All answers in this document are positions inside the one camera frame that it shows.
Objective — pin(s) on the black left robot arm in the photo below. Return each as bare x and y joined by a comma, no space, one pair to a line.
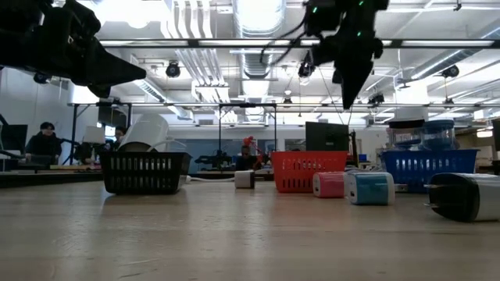
19,39

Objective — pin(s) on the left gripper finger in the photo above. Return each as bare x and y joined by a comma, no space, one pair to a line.
117,82
113,68

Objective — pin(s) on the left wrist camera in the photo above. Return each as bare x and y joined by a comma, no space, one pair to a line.
82,19

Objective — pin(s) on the small red machine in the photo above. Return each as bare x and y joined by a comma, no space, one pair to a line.
250,141

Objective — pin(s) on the black plastic basket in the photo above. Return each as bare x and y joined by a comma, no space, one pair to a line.
144,173

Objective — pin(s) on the black ceiling spotlight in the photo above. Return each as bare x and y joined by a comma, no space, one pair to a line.
173,69
41,79
305,69
376,98
450,72

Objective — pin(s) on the black computer monitor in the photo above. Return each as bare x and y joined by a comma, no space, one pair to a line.
327,136
13,137

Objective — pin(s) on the pink and white wall charger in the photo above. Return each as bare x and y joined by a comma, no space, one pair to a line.
330,185

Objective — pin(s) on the blue plastic basket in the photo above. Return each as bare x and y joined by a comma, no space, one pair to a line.
429,168

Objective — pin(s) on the white USB wall charger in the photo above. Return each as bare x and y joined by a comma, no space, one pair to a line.
244,179

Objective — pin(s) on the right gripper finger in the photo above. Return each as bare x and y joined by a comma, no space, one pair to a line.
349,91
361,80

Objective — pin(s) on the red plastic basket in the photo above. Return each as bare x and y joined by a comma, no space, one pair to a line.
308,171

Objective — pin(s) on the person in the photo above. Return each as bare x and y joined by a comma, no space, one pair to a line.
119,136
43,146

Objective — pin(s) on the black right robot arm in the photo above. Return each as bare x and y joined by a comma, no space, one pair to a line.
343,17

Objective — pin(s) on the silver ventilation duct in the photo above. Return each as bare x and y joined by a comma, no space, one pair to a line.
259,35

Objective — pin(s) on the dark hanging screen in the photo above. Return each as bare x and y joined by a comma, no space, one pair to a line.
112,117

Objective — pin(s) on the white black-faced wall charger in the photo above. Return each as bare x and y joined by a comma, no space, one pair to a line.
465,197

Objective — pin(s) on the white rectangular object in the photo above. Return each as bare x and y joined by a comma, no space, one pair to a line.
93,134

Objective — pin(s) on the white cylindrical column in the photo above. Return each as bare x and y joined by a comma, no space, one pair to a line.
412,113

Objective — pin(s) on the black-capped blue hourglass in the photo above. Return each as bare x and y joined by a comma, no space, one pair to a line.
406,134

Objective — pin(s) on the teal striped wall charger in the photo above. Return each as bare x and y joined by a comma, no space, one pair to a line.
371,189

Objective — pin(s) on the blue five-minute hourglass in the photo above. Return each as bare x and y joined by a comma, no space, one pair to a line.
438,134

